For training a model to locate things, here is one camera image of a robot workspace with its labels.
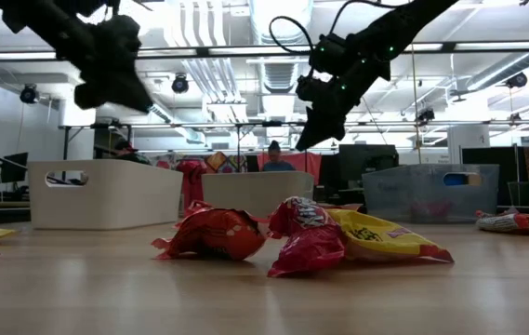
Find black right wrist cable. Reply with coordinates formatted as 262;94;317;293
268;0;414;56

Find colourful patterned cloth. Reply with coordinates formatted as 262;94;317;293
205;151;248;174

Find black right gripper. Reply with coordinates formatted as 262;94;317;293
294;44;391;153

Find black partition panel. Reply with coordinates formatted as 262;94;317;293
461;146;521;208

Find red-orange candy packet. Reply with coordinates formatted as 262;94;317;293
151;199;268;261

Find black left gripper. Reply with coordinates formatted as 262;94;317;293
73;14;154;115

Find silver ventilation duct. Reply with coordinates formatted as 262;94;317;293
248;0;315;146

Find red hanging cloth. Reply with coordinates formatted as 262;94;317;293
257;152;324;186

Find black overhead light beam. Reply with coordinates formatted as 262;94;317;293
0;40;529;62

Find white plastic bin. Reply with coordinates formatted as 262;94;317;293
28;159;184;232

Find thin vertical pole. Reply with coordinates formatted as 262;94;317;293
406;44;422;151

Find translucent grey plastic bin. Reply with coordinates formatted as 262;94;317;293
362;163;501;224

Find black computer monitor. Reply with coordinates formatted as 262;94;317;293
337;143;400;191
0;152;30;183

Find light grey plastic bin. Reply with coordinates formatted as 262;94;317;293
200;170;315;220

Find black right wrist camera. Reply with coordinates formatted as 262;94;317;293
309;32;356;75

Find black stand frame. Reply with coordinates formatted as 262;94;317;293
234;120;310;173

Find red draped garment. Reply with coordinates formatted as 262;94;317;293
175;157;210;204

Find long grey horizontal rail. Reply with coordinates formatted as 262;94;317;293
59;119;529;129

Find black ceiling spotlight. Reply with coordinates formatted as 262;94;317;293
19;83;41;105
505;72;529;89
171;73;191;96
416;107;436;126

